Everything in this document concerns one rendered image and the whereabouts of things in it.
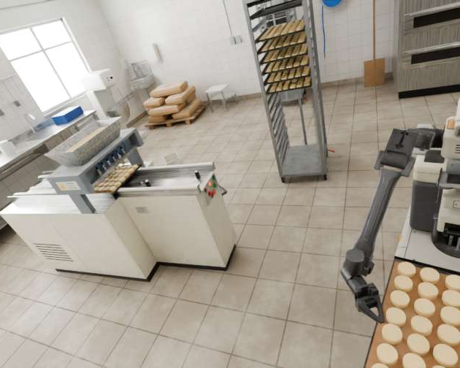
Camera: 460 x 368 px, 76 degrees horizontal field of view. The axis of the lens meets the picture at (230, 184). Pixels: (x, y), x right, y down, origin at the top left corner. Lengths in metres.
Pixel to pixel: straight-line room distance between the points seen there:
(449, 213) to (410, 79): 3.32
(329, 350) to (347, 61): 4.75
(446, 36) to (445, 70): 0.43
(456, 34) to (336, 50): 1.78
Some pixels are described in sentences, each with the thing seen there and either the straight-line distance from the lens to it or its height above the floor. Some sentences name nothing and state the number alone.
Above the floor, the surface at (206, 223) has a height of 0.58.
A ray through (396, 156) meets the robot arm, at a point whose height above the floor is 1.31.
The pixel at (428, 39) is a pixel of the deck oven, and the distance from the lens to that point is 4.80.
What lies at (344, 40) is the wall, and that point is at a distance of 5.76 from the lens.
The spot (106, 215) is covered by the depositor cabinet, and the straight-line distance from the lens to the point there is 2.36.
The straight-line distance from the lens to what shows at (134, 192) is 2.31.
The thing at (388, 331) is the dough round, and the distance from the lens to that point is 1.02.
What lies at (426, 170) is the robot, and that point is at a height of 0.78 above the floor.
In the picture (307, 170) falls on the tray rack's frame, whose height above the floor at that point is 0.15.
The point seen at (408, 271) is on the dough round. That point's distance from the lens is 1.13.
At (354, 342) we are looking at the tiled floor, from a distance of 2.13.
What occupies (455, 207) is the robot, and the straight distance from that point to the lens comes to 1.81.
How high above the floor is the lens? 1.89
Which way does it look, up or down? 32 degrees down
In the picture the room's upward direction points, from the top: 18 degrees counter-clockwise
